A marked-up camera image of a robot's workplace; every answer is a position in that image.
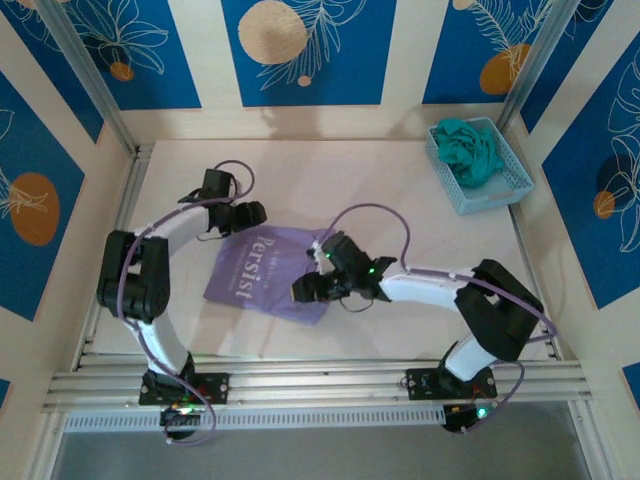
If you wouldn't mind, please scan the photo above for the purple t-shirt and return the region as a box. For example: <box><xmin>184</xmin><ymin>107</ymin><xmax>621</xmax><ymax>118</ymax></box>
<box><xmin>202</xmin><ymin>224</ymin><xmax>334</xmax><ymax>327</ymax></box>

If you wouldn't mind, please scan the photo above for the light blue perforated basket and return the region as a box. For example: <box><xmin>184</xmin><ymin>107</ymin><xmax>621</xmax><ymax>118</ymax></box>
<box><xmin>426</xmin><ymin>117</ymin><xmax>535</xmax><ymax>216</ymax></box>

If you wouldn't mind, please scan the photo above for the teal t-shirt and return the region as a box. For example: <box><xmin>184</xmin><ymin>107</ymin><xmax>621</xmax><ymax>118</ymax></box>
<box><xmin>432</xmin><ymin>118</ymin><xmax>504</xmax><ymax>190</ymax></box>

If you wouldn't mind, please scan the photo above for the black controller board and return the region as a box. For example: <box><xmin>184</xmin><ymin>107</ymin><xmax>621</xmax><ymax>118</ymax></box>
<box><xmin>442</xmin><ymin>402</ymin><xmax>501</xmax><ymax>434</ymax></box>
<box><xmin>159</xmin><ymin>405</ymin><xmax>204</xmax><ymax>441</ymax></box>

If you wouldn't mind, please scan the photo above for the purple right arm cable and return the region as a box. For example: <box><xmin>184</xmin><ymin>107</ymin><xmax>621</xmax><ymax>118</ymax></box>
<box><xmin>312</xmin><ymin>202</ymin><xmax>559</xmax><ymax>436</ymax></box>

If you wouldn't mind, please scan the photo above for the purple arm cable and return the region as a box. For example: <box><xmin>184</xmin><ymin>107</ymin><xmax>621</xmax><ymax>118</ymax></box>
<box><xmin>312</xmin><ymin>202</ymin><xmax>559</xmax><ymax>436</ymax></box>
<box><xmin>115</xmin><ymin>159</ymin><xmax>257</xmax><ymax>447</ymax></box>

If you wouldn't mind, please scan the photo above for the aluminium mounting rail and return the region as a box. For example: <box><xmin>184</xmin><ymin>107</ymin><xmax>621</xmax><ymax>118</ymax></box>
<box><xmin>42</xmin><ymin>357</ymin><xmax>594</xmax><ymax>412</ymax></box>

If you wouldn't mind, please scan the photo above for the aluminium side rail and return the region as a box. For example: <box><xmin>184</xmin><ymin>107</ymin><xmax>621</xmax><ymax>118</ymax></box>
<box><xmin>74</xmin><ymin>144</ymin><xmax>154</xmax><ymax>371</ymax></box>
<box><xmin>504</xmin><ymin>199</ymin><xmax>564</xmax><ymax>361</ymax></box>

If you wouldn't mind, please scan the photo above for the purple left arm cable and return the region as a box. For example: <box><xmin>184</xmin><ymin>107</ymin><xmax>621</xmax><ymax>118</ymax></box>
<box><xmin>115</xmin><ymin>159</ymin><xmax>257</xmax><ymax>447</ymax></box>

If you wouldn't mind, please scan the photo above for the white slotted cable duct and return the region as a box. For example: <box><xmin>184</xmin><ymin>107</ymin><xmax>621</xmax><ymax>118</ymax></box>
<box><xmin>62</xmin><ymin>404</ymin><xmax>449</xmax><ymax>434</ymax></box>

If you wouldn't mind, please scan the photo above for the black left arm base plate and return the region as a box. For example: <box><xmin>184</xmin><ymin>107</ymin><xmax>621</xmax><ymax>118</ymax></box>
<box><xmin>138</xmin><ymin>372</ymin><xmax>231</xmax><ymax>406</ymax></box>

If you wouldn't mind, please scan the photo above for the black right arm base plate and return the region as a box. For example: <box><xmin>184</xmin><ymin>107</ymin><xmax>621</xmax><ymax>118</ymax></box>
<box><xmin>405</xmin><ymin>367</ymin><xmax>499</xmax><ymax>401</ymax></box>

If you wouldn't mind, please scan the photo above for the aluminium frame post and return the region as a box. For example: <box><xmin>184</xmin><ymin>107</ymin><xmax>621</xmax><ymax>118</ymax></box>
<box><xmin>37</xmin><ymin>0</ymin><xmax>139</xmax><ymax>156</ymax></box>
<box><xmin>489</xmin><ymin>0</ymin><xmax>576</xmax><ymax>146</ymax></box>

